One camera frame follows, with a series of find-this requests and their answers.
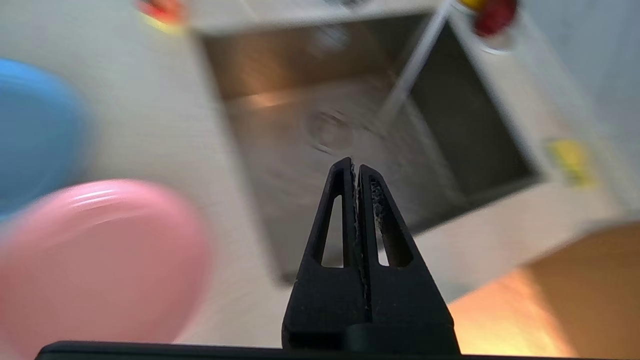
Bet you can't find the blue-grey plate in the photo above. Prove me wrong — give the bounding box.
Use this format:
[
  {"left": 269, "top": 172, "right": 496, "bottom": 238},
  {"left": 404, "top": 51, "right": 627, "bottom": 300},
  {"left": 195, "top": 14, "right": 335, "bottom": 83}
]
[{"left": 0, "top": 57, "right": 88, "bottom": 221}]

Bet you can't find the dark red apple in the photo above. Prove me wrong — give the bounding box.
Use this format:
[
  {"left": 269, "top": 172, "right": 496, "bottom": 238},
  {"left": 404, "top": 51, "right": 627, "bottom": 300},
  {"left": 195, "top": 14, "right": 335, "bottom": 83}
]
[{"left": 474, "top": 0, "right": 518, "bottom": 38}]

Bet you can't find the small white dish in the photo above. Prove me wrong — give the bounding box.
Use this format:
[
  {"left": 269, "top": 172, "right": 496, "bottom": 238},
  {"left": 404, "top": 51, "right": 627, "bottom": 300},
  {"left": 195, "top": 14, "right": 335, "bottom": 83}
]
[{"left": 457, "top": 0, "right": 526, "bottom": 56}]

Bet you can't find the yellow green sponge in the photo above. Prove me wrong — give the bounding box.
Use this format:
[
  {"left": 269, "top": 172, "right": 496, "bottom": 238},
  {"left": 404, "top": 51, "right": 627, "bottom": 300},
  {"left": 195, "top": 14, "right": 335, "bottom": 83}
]
[{"left": 547, "top": 137, "right": 596, "bottom": 190}]

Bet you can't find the yellow-capped detergent bottle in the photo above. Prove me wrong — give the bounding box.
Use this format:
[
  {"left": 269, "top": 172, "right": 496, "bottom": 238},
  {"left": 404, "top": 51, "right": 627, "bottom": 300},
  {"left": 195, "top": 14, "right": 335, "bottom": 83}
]
[{"left": 136, "top": 0, "right": 188, "bottom": 28}]

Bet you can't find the stainless steel sink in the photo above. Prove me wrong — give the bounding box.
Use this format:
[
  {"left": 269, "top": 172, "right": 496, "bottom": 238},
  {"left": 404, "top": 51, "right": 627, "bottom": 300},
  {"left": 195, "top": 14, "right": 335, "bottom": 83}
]
[{"left": 197, "top": 10, "right": 546, "bottom": 286}]

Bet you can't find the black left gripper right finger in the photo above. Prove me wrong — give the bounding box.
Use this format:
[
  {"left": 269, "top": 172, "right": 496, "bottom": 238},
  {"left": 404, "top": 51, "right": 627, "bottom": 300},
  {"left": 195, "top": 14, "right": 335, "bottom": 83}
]
[{"left": 356, "top": 164, "right": 461, "bottom": 352}]

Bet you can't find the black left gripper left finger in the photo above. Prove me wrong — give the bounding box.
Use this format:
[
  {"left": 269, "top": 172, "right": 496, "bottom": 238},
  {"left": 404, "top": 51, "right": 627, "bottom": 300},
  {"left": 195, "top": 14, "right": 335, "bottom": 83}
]
[{"left": 282, "top": 157, "right": 371, "bottom": 350}]

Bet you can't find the round metal drain strainer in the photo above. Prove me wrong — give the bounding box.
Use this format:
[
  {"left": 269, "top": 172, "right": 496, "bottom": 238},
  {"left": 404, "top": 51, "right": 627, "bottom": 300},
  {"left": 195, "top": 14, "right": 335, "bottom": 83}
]
[{"left": 306, "top": 109, "right": 357, "bottom": 155}]

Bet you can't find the pink plate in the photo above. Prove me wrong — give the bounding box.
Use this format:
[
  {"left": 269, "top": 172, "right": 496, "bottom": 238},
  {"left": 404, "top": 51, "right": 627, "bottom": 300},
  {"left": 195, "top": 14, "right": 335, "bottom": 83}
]
[{"left": 0, "top": 179, "right": 213, "bottom": 358}]

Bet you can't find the running water stream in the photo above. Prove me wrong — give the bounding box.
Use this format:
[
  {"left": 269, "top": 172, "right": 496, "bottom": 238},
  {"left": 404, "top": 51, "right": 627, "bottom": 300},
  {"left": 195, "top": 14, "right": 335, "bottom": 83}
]
[{"left": 380, "top": 0, "right": 456, "bottom": 131}]

